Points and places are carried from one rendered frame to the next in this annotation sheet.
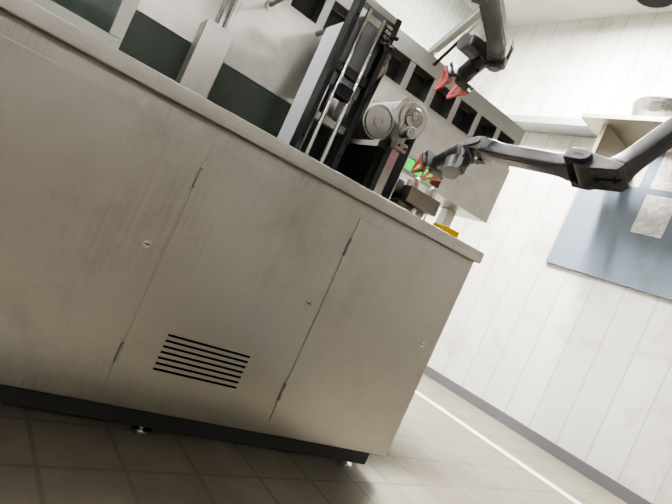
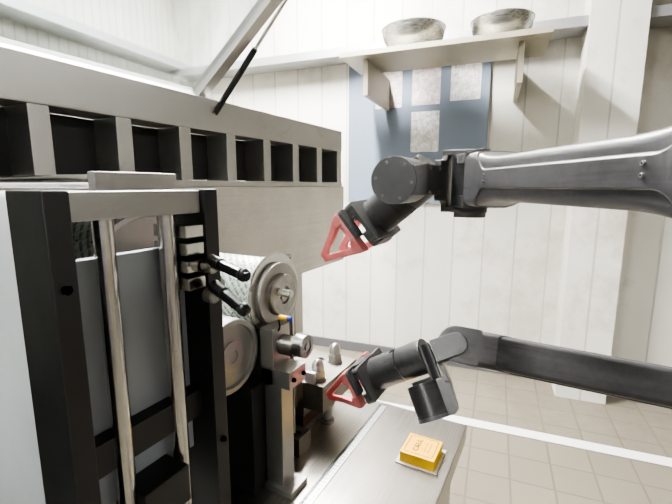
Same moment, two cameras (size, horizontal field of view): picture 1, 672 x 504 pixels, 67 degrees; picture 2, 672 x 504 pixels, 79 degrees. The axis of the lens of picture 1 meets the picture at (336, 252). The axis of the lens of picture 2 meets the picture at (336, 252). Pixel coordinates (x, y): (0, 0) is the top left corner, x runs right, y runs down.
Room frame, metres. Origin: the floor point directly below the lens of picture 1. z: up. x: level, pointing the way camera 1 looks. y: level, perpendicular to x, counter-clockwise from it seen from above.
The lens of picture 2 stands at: (1.18, 0.21, 1.44)
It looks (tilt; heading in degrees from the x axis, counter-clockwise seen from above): 9 degrees down; 330
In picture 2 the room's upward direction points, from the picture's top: straight up
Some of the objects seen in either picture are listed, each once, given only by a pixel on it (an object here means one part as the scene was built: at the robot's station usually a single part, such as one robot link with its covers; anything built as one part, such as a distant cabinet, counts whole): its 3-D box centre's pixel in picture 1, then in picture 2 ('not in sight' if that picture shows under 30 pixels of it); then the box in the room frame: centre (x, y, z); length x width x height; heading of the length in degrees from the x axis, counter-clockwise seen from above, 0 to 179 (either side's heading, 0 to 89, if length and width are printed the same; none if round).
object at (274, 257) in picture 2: (411, 118); (274, 293); (1.86, -0.05, 1.25); 0.15 x 0.01 x 0.15; 122
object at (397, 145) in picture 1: (389, 164); (285, 409); (1.80, -0.04, 1.05); 0.06 x 0.05 x 0.31; 32
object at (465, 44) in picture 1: (482, 50); (433, 183); (1.57, -0.16, 1.45); 0.12 x 0.12 x 0.09; 31
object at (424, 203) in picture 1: (393, 195); (269, 365); (2.09, -0.12, 1.00); 0.40 x 0.16 x 0.06; 32
